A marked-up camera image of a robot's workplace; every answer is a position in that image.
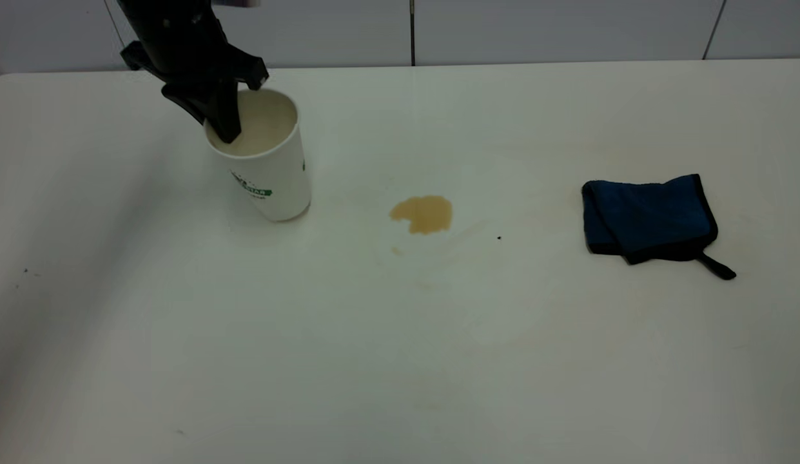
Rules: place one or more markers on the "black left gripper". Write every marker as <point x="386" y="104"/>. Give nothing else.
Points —
<point x="180" y="45"/>

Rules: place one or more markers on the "dark blue folded cloth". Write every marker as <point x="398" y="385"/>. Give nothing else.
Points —
<point x="651" y="219"/>

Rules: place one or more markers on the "brown coffee spill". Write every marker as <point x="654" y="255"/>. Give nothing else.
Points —
<point x="427" y="214"/>

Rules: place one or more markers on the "white paper coffee cup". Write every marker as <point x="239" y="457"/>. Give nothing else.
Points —
<point x="280" y="180"/>

